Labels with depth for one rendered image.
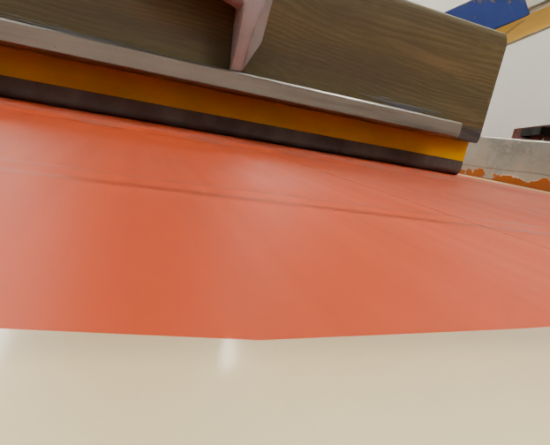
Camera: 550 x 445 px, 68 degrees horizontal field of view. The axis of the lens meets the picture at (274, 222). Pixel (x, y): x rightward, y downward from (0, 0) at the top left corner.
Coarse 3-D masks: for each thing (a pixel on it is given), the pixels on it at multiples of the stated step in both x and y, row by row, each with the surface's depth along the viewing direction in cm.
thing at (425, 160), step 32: (0, 96) 21; (32, 96) 21; (64, 96) 21; (96, 96) 22; (192, 128) 24; (224, 128) 24; (256, 128) 25; (384, 160) 28; (416, 160) 29; (448, 160) 30
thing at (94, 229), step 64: (0, 128) 6; (64, 128) 9; (0, 192) 3; (64, 192) 3; (128, 192) 3; (192, 192) 4; (256, 192) 5; (320, 192) 6; (384, 192) 7; (0, 256) 2; (64, 256) 2; (128, 256) 2; (192, 256) 2; (256, 256) 2; (320, 256) 2; (384, 256) 3; (448, 256) 3; (512, 256) 4; (0, 320) 1; (64, 320) 1; (128, 320) 1; (192, 320) 1; (256, 320) 2; (320, 320) 2; (384, 320) 2; (448, 320) 2; (512, 320) 2
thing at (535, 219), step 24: (336, 168) 12; (360, 168) 14; (408, 192) 8; (432, 192) 9; (456, 192) 11; (480, 192) 13; (504, 192) 16; (456, 216) 6; (480, 216) 6; (504, 216) 7; (528, 216) 8; (528, 240) 5
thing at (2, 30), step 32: (0, 32) 18; (32, 32) 18; (96, 64) 21; (128, 64) 20; (160, 64) 20; (192, 64) 21; (256, 96) 22; (288, 96) 22; (320, 96) 23; (416, 128) 25; (448, 128) 26
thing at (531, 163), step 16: (480, 144) 37; (496, 144) 35; (512, 144) 34; (528, 144) 32; (544, 144) 31; (464, 160) 38; (480, 160) 37; (496, 160) 35; (512, 160) 34; (528, 160) 32; (544, 160) 31; (480, 176) 37; (496, 176) 35; (512, 176) 34; (528, 176) 32; (544, 176) 31
